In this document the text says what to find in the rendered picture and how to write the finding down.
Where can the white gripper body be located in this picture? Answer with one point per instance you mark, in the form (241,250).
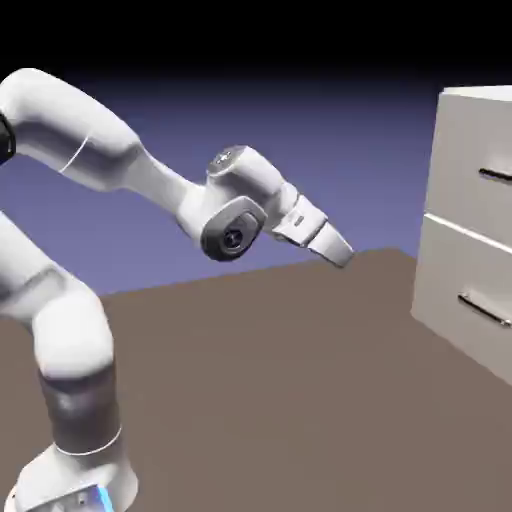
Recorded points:
(330,244)

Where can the pale grey drawer front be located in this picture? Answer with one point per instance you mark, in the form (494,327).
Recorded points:
(460,176)
(448,288)

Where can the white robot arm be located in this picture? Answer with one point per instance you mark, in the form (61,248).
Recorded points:
(92,132)

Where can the pale grey cabinet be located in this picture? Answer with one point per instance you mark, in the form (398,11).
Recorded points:
(468,224)

